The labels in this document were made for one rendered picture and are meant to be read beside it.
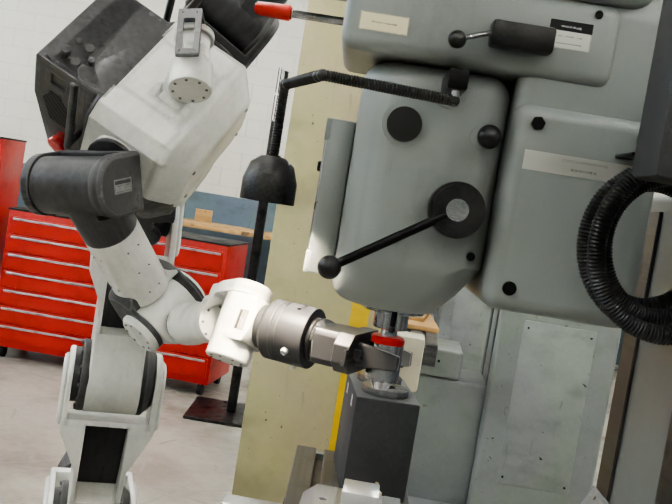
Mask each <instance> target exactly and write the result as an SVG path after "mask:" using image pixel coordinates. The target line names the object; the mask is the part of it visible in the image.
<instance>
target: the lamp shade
mask: <svg viewBox="0 0 672 504"><path fill-rule="evenodd" d="M296 189H297V182H296V176H295V169H294V167H293V166H292V165H291V164H290V163H289V162H288V161H287V160H286V159H284V158H282V157H281V156H279V155H274V154H267V155H260V156H259V157H257V158H255V159H253V160H251V161H250V163H249V165H248V167H247V169H246V171H245V173H244V175H243V177H242V184H241V190H240V198H244V199H250V200H255V201H261V202H267V203H274V204H281V205H288V206H294V202H295V196H296Z"/></svg>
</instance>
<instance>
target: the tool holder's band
mask: <svg viewBox="0 0 672 504"><path fill-rule="evenodd" d="M380 333H381V332H374V333H372V334H371V341H372V342H374V343H378V344H382V345H386V346H394V347H403V346H404V343H405V339H404V338H403V337H401V336H398V335H397V337H395V338H392V337H386V336H382V335H381V334H380Z"/></svg>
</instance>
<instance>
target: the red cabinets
mask: <svg viewBox="0 0 672 504"><path fill-rule="evenodd" d="M26 143H27V141H25V140H18V139H12V138H6V137H0V356H2V357H4V356H5V355H6V353H7V347H9V348H14V349H20V350H26V351H32V352H37V353H43V354H49V355H55V356H61V357H65V354H66V353H67V352H70V349H71V346H72V345H76V346H83V344H82V340H84V339H85V338H86V339H91V337H92V330H93V324H94V317H95V310H96V303H97V294H96V290H95V287H94V284H93V281H92V277H91V274H90V270H89V268H90V254H91V253H90V251H89V249H88V247H87V246H86V244H85V242H84V241H83V239H82V237H81V236H80V234H79V232H78V231H77V229H76V227H75V226H74V224H73V222H72V221H71V219H70V217H69V216H68V215H66V214H54V215H49V216H43V215H36V214H34V213H32V212H31V211H30V210H29V209H28V208H27V207H17V204H18V197H19V190H20V176H21V172H22V168H23V161H24V153H25V146H26ZM248 244H250V243H249V242H243V241H238V240H232V239H226V238H220V237H215V236H209V235H203V234H197V233H191V232H186V231H182V235H181V244H180V250H179V254H178V256H176V257H175V260H174V266H175V267H176V268H178V269H179V270H180V271H182V272H185V273H186V274H188V275H189V276H191V277H192V278H193V279H194V280H195V281H196V282H197V283H198V284H199V286H200V287H201V288H202V290H203V292H204V294H205V296H207V295H209V293H210V290H211V288H212V286H213V284H216V283H219V282H221V281H223V280H229V279H235V278H243V276H244V269H245V263H246V257H247V250H248ZM208 344H209V343H203V344H200V345H181V344H162V346H161V347H160V348H158V349H157V350H156V351H154V353H155V354H156V353H158V354H162V355H163V362H165V364H166V366H167V374H166V378H171V379H176V380H181V381H186V382H191V383H196V384H198V385H197V388H196V394H199V395H202V394H203V392H204V387H205V385H206V386H207V385H209V384H211V383H212V382H213V383H215V384H219V383H220V380H221V377H222V376H223V375H225V374H227V373H228V372H229V366H230V364H227V363H224V362H222V361H219V360H217V359H214V358H212V357H210V356H209V355H207V353H206V349H207V346H208Z"/></svg>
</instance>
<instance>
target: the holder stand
mask: <svg viewBox="0 0 672 504"><path fill-rule="evenodd" d="M365 370H366V369H364V370H361V371H358V373H356V372H355V373H352V374H349V375H347V378H346V384H345V391H344V397H343V403H342V409H341V415H340V421H339V427H338V433H337V439H336V445H335V452H334V462H335V467H336V472H337V477H338V482H339V487H340V488H342V489H343V486H344V481H345V478H346V479H352V480H357V481H363V482H368V483H374V484H375V482H378V483H379V485H380V489H379V491H381V492H382V495H381V496H388V497H394V498H399V499H400V503H403V502H404V500H405V494H406V488H407V482H408V476H409V470H410V464H411V458H412V452H413V447H414V441H415V435H416V429H417V423H418V417H419V411H420V405H419V403H418V402H417V400H416V399H415V397H414V395H413V394H412V392H411V391H410V389H409V387H408V386H407V384H406V383H405V381H404V380H403V379H402V378H401V377H400V376H399V379H398V383H396V384H391V385H390V387H389V388H388V389H387V390H379V389H375V388H373V387H372V385H371V382H370V380H369V379H367V378H365Z"/></svg>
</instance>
